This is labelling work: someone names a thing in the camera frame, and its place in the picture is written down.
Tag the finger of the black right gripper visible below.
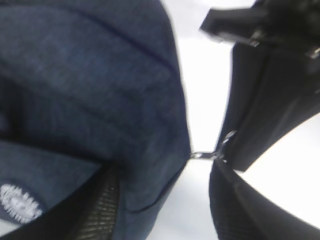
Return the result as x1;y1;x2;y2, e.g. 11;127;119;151
221;43;320;171

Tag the dark navy lunch bag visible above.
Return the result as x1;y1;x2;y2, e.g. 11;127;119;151
0;0;191;240

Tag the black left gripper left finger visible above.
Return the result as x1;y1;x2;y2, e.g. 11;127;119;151
1;165;120;240

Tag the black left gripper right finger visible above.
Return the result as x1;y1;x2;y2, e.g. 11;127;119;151
209;160;320;240

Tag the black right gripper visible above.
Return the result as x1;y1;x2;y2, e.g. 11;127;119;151
200;0;320;50

